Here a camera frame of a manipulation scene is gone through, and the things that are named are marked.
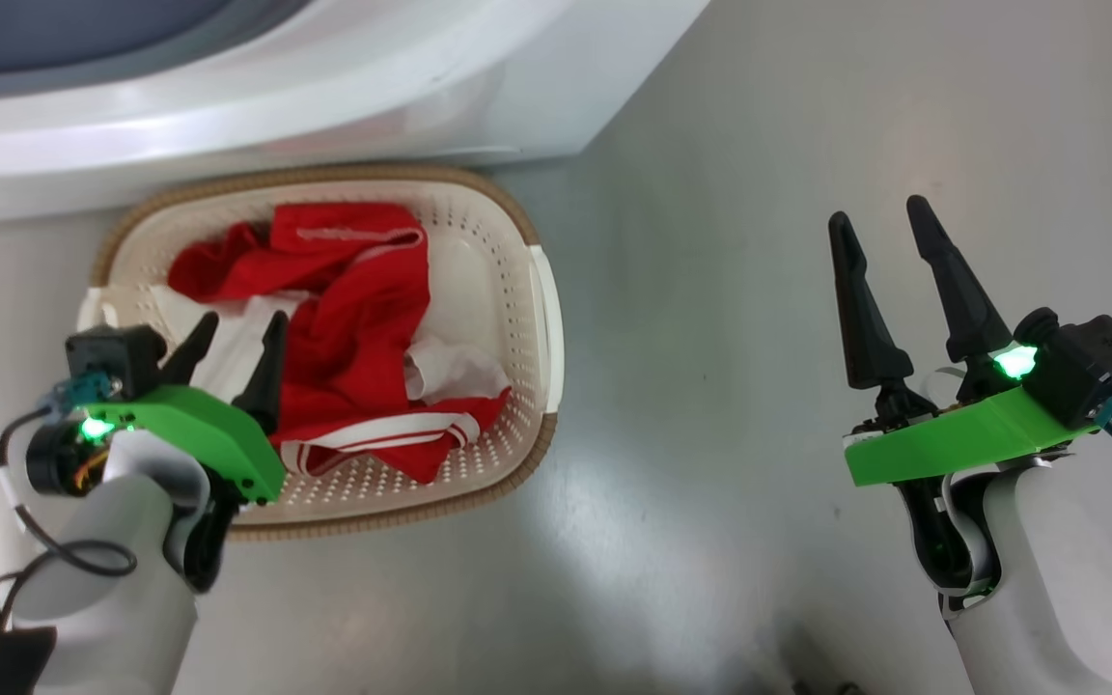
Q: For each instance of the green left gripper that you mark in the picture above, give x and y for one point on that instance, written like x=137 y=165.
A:
x=208 y=434

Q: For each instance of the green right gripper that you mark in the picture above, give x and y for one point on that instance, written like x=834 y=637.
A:
x=961 y=439

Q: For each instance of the red garment with white stripes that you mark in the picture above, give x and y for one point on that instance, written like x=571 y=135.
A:
x=353 y=328

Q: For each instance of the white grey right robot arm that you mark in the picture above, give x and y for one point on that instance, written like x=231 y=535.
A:
x=1068 y=579

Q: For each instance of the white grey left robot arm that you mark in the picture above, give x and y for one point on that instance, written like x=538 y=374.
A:
x=122 y=579

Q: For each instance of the cream perforated laundry basket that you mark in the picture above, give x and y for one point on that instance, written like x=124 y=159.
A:
x=508 y=290

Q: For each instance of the white front-loading washing machine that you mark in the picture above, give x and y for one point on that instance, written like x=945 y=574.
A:
x=373 y=87

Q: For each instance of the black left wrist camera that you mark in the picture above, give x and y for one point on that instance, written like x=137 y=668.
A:
x=117 y=355

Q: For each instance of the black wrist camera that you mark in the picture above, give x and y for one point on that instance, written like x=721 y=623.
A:
x=117 y=355
x=1087 y=372

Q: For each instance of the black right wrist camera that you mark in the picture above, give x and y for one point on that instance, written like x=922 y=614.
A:
x=1087 y=372

